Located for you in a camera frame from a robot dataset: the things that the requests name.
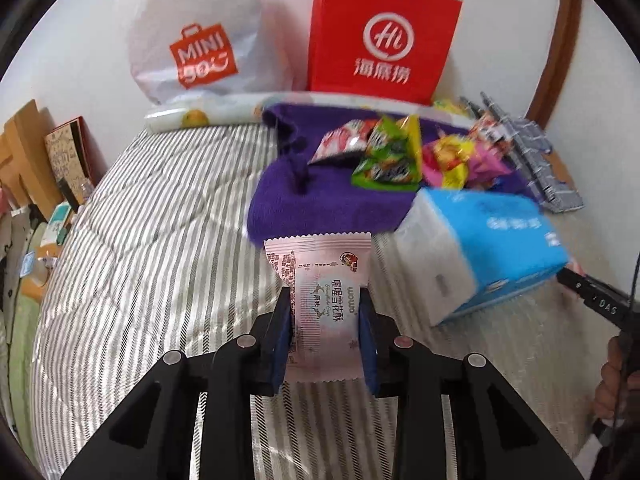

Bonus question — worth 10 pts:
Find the white plastic shopping bag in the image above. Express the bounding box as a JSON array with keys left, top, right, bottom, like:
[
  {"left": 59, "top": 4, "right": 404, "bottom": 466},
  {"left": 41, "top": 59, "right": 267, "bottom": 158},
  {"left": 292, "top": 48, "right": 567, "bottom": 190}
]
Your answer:
[{"left": 127, "top": 0, "right": 296, "bottom": 106}]

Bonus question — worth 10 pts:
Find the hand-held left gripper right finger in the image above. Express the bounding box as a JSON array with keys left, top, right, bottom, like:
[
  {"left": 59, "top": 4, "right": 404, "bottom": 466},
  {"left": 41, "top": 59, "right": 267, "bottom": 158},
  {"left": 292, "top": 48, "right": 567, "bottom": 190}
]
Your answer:
[{"left": 357, "top": 290, "right": 586, "bottom": 480}]

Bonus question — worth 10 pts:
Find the red paper bag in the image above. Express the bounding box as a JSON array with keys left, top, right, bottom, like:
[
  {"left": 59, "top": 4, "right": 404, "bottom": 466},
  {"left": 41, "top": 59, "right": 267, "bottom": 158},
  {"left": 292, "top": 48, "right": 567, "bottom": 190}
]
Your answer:
[{"left": 306, "top": 0, "right": 463, "bottom": 106}]

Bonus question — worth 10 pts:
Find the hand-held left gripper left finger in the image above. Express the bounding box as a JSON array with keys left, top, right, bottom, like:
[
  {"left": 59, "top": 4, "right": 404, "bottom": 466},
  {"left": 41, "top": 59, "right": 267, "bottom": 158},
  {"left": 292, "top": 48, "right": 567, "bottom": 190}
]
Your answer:
[{"left": 60, "top": 285, "right": 296, "bottom": 480}]

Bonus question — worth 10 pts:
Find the patterned hardcover book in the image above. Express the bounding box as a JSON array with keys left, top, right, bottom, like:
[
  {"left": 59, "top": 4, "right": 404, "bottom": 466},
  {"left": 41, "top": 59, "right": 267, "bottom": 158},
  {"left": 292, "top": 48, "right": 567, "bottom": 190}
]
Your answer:
[{"left": 44, "top": 116, "right": 96, "bottom": 201}]

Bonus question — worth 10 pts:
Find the brown wooden door frame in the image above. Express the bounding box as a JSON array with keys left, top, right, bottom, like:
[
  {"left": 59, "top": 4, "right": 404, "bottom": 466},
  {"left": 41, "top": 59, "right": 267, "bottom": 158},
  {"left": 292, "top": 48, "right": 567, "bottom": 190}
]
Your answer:
[{"left": 527, "top": 0, "right": 583, "bottom": 131}]

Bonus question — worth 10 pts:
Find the panda print snack packet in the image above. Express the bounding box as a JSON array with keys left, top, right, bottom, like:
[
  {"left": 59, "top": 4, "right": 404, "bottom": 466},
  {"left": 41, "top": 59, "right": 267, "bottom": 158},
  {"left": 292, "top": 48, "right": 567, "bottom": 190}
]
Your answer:
[{"left": 470, "top": 115, "right": 516, "bottom": 156}]

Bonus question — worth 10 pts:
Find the striped quilted mattress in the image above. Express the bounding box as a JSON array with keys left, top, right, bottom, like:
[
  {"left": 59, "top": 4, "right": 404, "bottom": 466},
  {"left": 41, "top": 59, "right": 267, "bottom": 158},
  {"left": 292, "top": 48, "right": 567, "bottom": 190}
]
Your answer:
[{"left": 30, "top": 125, "right": 601, "bottom": 480}]

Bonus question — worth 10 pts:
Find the purple towel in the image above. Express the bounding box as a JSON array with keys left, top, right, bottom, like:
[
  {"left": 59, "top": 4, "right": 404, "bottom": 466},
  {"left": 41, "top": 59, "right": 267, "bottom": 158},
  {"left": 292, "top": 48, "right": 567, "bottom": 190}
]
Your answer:
[{"left": 248, "top": 104, "right": 531, "bottom": 241}]

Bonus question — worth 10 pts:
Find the wooden nightstand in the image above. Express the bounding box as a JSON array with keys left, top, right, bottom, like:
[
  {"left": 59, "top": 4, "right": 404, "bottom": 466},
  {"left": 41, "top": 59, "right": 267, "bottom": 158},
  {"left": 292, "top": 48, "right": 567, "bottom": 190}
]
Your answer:
[{"left": 20, "top": 200, "right": 71, "bottom": 301}]

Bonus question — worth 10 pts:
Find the pale pink nougat packet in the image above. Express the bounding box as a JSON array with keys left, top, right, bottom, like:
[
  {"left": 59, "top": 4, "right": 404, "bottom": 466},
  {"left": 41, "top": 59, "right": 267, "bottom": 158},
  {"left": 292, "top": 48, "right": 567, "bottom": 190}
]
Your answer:
[{"left": 264, "top": 232, "right": 373, "bottom": 383}]

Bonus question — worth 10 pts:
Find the yellow chips packet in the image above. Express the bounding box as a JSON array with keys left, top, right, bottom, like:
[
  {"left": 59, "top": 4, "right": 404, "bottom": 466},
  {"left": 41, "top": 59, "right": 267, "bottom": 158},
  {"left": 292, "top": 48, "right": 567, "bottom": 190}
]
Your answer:
[{"left": 422, "top": 135, "right": 476, "bottom": 190}]

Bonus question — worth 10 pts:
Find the wooden headboard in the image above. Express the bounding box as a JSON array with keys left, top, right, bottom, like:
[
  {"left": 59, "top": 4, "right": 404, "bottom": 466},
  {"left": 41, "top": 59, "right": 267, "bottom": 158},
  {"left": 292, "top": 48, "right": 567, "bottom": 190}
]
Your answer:
[{"left": 0, "top": 100, "right": 56, "bottom": 221}]

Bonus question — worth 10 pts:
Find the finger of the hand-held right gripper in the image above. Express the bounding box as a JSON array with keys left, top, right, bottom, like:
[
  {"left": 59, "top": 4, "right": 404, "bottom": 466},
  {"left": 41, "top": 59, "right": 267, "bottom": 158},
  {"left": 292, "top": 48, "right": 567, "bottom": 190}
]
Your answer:
[{"left": 557, "top": 267, "right": 636, "bottom": 332}]

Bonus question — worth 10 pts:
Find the teal white box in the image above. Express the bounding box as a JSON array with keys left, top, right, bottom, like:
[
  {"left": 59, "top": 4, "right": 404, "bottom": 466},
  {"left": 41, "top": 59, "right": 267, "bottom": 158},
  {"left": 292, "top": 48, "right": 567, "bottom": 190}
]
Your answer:
[{"left": 45, "top": 202, "right": 73, "bottom": 241}]

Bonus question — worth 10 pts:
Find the magenta snack packet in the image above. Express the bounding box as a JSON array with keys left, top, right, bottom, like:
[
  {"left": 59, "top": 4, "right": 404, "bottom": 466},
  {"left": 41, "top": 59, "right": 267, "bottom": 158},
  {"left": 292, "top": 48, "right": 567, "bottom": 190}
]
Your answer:
[{"left": 465, "top": 145, "right": 513, "bottom": 191}]

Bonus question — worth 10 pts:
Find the person's right hand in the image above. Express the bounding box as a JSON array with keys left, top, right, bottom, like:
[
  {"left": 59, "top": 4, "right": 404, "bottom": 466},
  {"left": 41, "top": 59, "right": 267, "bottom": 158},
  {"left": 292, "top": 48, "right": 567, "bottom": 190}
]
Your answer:
[{"left": 592, "top": 335, "right": 626, "bottom": 418}]

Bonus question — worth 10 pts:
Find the person's right forearm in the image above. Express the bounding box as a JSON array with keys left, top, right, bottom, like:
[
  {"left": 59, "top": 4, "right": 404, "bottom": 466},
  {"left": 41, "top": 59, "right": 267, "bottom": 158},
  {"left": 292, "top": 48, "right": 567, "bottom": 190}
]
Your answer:
[{"left": 585, "top": 410, "right": 640, "bottom": 480}]

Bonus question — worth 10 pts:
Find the green snack packet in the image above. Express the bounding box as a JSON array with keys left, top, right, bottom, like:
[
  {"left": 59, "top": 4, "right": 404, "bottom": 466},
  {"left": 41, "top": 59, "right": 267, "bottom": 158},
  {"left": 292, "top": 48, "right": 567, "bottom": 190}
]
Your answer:
[{"left": 352, "top": 115, "right": 421, "bottom": 191}]

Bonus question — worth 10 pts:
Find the blue tissue pack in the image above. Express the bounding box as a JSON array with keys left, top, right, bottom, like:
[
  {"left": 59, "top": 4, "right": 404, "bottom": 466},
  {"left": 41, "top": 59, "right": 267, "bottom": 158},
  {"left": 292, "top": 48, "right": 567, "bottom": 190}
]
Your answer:
[{"left": 395, "top": 189, "right": 571, "bottom": 326}]

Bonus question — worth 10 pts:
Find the checked cloth with star patch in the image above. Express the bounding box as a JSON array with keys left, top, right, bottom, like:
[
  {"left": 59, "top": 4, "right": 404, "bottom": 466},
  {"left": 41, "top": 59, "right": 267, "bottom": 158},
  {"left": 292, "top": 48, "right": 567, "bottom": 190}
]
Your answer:
[{"left": 460, "top": 92, "right": 585, "bottom": 213}]

